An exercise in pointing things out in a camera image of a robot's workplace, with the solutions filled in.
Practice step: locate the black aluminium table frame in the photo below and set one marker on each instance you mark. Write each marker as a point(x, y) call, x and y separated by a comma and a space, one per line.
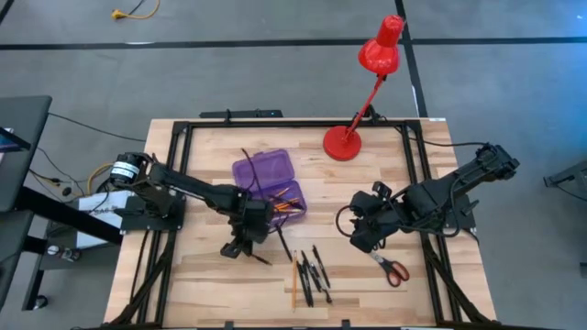
point(298, 124)

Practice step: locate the black caster wheel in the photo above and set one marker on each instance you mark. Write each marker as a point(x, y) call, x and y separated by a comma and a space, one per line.
point(40, 302)

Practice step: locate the black pen scale print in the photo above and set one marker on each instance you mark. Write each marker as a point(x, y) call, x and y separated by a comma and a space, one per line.
point(308, 284)
point(321, 266)

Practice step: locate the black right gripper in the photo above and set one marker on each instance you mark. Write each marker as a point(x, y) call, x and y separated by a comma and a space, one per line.
point(369, 236)

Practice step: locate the black chair base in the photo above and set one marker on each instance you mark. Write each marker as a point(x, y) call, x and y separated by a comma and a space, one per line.
point(568, 176)

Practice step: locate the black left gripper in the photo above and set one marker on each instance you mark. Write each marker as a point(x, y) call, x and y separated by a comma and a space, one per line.
point(254, 220)

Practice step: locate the table-level camera box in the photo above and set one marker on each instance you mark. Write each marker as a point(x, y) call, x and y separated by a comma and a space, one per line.
point(346, 324)

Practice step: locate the white box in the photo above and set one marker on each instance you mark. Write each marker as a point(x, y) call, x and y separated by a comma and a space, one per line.
point(98, 201)

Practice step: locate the tablet screen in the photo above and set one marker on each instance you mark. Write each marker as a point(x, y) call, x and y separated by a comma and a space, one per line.
point(9, 142)

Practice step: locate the black side desk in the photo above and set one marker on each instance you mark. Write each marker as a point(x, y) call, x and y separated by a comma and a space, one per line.
point(23, 119)

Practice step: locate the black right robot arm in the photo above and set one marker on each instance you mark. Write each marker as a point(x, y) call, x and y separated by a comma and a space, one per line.
point(458, 183)

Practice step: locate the black power strip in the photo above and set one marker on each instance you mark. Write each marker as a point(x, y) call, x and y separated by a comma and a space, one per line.
point(238, 113)

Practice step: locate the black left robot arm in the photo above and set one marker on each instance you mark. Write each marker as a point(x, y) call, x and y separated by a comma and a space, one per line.
point(183, 183)

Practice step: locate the purple plastic supply box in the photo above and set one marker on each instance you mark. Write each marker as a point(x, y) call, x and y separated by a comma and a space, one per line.
point(261, 167)

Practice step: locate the pale pink pencil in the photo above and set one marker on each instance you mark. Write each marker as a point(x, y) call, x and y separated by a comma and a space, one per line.
point(290, 211)

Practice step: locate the red desk lamp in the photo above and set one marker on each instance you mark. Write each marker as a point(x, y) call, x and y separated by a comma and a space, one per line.
point(341, 144)

